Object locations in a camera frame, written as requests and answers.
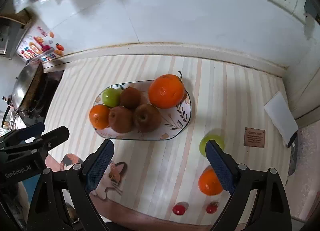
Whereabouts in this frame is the small orange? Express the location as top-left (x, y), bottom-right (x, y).
top-left (198, 168), bottom-right (223, 196)

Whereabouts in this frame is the medium orange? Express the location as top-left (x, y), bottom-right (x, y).
top-left (89, 104), bottom-right (110, 130)

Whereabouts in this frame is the small red tomato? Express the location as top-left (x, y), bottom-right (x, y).
top-left (172, 203), bottom-right (187, 216)

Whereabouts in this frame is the green apple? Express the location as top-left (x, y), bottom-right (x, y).
top-left (199, 134), bottom-right (225, 157)
top-left (101, 88), bottom-right (121, 108)

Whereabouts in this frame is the red-brown apple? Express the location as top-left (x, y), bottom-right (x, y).
top-left (108, 107), bottom-right (133, 133)
top-left (133, 104), bottom-right (162, 132)

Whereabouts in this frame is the brown round fruit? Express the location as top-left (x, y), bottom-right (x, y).
top-left (120, 87), bottom-right (141, 110)

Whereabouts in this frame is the large orange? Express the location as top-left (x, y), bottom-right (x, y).
top-left (148, 71), bottom-right (185, 109)

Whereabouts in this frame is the steel wok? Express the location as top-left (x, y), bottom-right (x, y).
top-left (1, 59), bottom-right (46, 126)

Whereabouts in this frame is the brown mat label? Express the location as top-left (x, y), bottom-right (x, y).
top-left (244, 127), bottom-right (265, 148)

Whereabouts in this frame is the colourful fruit sticker box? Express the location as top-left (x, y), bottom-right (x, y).
top-left (16, 24), bottom-right (67, 63)

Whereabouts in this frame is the striped cat table mat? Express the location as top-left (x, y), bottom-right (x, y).
top-left (43, 55), bottom-right (292, 226)

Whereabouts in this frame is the white folded paper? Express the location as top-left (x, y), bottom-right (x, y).
top-left (264, 91), bottom-right (298, 148)

